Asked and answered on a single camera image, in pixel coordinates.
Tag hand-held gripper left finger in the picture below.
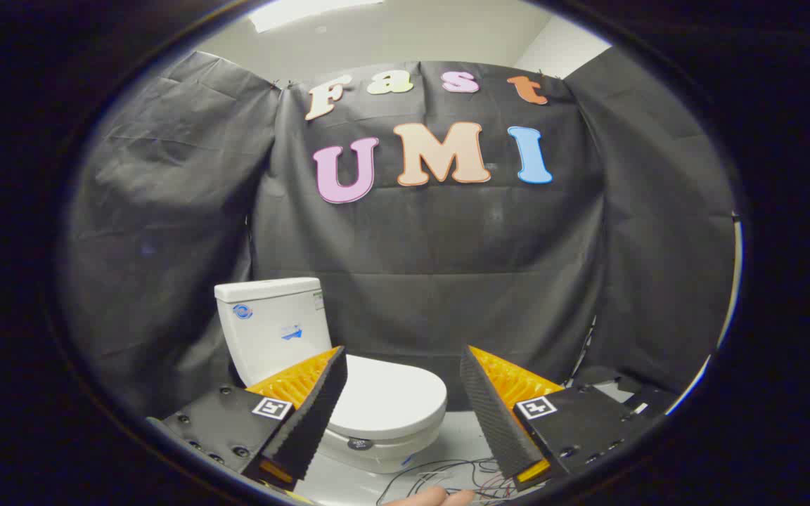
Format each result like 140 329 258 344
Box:
147 345 348 492

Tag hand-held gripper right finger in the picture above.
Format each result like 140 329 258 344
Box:
459 344 661 492

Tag white toilet bowl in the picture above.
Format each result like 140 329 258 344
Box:
315 420 441 474

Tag black backdrop cloth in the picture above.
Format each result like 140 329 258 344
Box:
60 49 736 422

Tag ceiling light panel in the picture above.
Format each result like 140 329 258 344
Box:
249 0 385 33

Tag tangle of thin cables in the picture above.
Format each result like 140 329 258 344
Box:
377 457 522 504

